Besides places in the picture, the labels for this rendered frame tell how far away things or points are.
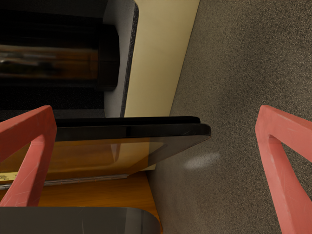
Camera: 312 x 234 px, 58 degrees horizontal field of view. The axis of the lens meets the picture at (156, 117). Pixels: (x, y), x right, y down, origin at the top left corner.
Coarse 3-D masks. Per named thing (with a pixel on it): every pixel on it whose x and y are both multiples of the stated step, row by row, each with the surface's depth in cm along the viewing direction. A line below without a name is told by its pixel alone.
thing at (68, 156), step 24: (72, 144) 17; (96, 144) 18; (120, 144) 19; (144, 144) 20; (168, 144) 21; (192, 144) 23; (0, 168) 24; (48, 168) 27; (72, 168) 29; (96, 168) 31; (120, 168) 34; (144, 168) 38
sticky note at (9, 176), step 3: (0, 174) 27; (3, 174) 27; (6, 174) 28; (9, 174) 28; (12, 174) 28; (15, 174) 29; (0, 177) 30; (3, 177) 30; (6, 177) 30; (9, 177) 31; (12, 177) 31; (0, 180) 32; (3, 180) 33; (6, 180) 33
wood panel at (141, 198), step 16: (128, 176) 54; (144, 176) 55; (0, 192) 47; (48, 192) 48; (64, 192) 49; (80, 192) 50; (96, 192) 50; (112, 192) 51; (128, 192) 52; (144, 192) 52; (144, 208) 49; (160, 224) 48
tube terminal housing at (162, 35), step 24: (144, 0) 31; (168, 0) 32; (192, 0) 32; (144, 24) 33; (168, 24) 34; (192, 24) 34; (144, 48) 35; (168, 48) 36; (144, 72) 37; (168, 72) 38; (144, 96) 39; (168, 96) 40
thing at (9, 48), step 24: (0, 24) 36; (24, 24) 38; (48, 24) 39; (0, 48) 35; (24, 48) 36; (48, 48) 37; (72, 48) 38; (96, 48) 39; (0, 72) 36; (24, 72) 37; (48, 72) 38; (72, 72) 39; (96, 72) 40
